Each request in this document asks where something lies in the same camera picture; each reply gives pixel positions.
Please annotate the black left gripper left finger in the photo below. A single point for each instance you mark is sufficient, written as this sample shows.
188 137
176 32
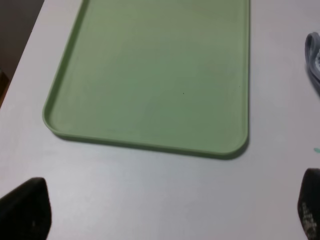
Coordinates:
25 212

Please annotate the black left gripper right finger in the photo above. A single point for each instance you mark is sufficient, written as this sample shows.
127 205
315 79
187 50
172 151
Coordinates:
308 205

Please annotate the blue white striped towel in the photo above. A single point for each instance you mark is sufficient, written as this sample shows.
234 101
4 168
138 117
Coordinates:
312 58

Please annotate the green plastic tray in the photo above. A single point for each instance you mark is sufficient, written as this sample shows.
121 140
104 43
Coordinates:
164 75

